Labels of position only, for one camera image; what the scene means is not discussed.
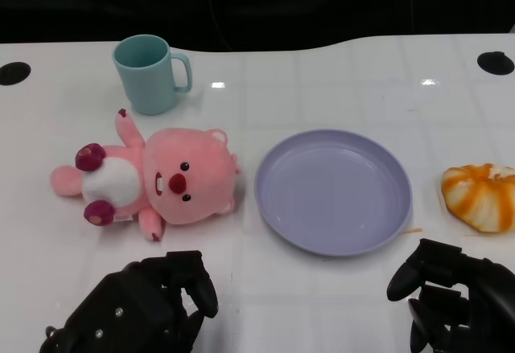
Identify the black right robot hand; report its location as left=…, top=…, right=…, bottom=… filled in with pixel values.
left=386, top=238, right=515, bottom=353

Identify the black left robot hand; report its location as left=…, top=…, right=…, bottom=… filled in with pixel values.
left=39, top=250, right=220, bottom=353

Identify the pink plush beaver doll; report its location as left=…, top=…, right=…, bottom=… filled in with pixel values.
left=50, top=108, right=244, bottom=243

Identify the lavender plastic plate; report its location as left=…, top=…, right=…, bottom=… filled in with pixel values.
left=253, top=128, right=414, bottom=257

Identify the orange and white bread toy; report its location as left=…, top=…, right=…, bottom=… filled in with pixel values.
left=441, top=162, right=515, bottom=233

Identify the black round table grommet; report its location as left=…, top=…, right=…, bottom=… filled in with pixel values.
left=476, top=51, right=515, bottom=76
left=0, top=62, right=31, bottom=86

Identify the teal plastic mug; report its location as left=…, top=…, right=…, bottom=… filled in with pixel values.
left=111, top=34, right=193, bottom=116

